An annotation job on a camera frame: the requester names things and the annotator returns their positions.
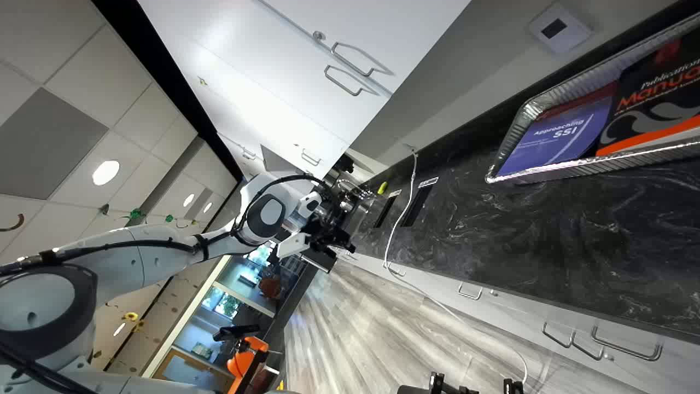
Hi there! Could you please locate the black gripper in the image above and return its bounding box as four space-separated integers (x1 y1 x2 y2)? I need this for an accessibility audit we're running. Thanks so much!
308 191 359 258

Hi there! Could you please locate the metal cabinet door handle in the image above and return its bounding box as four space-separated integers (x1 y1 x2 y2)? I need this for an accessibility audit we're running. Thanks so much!
323 63 367 98
331 40 396 79

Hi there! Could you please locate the white lower cabinet front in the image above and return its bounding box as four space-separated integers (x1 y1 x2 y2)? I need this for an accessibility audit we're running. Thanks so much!
342 250 700 394

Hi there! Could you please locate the white cabinet door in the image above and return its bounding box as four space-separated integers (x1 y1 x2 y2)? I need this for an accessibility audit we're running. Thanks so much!
138 0 396 177
261 0 472 96

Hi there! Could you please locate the black countertop appliance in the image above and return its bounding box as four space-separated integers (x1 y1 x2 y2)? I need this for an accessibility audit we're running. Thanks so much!
324 154 371 220

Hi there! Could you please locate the orange machine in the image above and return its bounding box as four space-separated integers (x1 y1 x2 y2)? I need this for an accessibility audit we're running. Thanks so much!
226 333 274 384

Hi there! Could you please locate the silver foil tray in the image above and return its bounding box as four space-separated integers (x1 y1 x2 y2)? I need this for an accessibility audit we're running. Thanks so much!
483 8 700 185

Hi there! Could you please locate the round ceiling light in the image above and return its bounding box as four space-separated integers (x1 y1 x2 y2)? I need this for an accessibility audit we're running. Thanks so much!
90 157 122 188

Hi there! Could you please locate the dark curved ceiling fixture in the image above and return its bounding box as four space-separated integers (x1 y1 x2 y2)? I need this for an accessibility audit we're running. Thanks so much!
0 210 29 235

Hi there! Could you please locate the black orange manual booklet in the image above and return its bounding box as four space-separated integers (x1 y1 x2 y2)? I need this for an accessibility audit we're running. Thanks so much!
594 34 700 159

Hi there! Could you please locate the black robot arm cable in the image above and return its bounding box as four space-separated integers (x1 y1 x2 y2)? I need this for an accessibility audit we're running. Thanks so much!
0 170 336 276

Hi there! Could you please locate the thin white cable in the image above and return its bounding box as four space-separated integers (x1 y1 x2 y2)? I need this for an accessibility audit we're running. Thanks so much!
378 147 534 385

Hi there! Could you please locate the small drawer metal handle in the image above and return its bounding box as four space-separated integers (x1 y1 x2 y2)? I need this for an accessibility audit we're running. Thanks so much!
458 282 487 304

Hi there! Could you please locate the glass window white frame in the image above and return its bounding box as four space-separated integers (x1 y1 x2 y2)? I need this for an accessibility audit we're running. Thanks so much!
140 243 308 389

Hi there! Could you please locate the lower cabinet metal handle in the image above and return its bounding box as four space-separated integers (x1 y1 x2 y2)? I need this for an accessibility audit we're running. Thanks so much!
541 317 578 350
570 331 608 363

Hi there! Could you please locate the long lower cabinet handle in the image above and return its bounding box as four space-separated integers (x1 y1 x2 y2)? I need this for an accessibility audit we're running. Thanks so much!
589 324 665 363

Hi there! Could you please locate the white wall thermostat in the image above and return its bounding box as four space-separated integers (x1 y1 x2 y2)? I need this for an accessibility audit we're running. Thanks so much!
525 3 595 60

